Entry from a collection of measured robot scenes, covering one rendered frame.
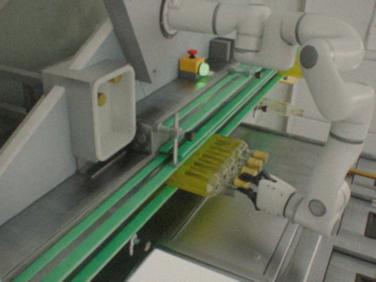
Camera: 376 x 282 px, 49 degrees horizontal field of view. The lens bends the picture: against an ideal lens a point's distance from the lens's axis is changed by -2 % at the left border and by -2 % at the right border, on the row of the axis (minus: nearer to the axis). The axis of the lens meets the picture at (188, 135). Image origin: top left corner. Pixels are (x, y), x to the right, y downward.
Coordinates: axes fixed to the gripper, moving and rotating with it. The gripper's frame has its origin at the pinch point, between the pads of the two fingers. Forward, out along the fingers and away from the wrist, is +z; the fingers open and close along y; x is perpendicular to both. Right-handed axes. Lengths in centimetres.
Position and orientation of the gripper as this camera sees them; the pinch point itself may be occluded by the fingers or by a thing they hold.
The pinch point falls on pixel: (245, 183)
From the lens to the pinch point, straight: 125.9
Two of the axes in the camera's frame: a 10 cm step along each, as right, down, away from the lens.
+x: -6.7, 3.2, -6.8
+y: 0.4, -8.9, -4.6
